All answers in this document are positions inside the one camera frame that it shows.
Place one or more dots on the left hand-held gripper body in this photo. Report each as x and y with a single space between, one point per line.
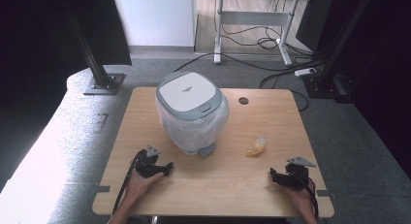
146 164

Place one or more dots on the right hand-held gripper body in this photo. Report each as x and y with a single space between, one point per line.
297 175

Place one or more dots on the yellow banana peel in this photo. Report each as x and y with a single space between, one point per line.
257 148

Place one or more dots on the white pedal trash can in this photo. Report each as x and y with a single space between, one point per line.
187 91

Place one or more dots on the person's left hand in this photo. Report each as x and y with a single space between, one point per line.
139 185

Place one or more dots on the gray tape strip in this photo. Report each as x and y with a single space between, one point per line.
324 193
100 188

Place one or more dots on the translucent trash bag blue edge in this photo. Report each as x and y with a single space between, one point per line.
194 133

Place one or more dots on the white power strip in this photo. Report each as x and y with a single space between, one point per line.
305 71

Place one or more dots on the black metal stand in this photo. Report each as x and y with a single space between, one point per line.
97 69
339 49

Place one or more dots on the black curtain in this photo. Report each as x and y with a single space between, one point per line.
38 39
381 56

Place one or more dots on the white standing desk frame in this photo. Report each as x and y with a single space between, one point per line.
255 17

